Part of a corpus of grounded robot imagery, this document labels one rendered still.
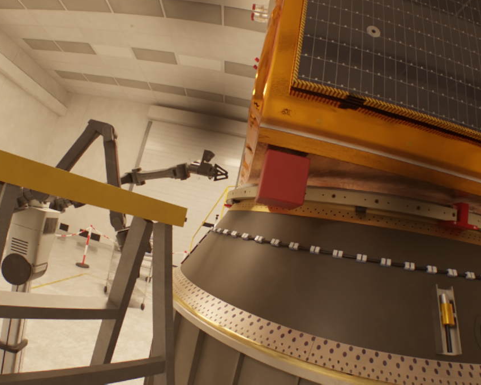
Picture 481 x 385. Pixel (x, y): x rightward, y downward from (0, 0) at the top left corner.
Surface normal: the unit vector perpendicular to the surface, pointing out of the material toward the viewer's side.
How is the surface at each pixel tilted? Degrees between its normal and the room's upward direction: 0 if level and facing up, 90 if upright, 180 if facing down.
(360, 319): 62
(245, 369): 90
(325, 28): 90
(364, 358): 43
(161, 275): 93
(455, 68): 90
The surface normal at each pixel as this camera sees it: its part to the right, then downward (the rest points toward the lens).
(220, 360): -0.67, -0.28
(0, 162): 0.73, 0.04
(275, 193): -0.02, -0.18
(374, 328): -0.20, -0.66
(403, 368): -0.02, -0.86
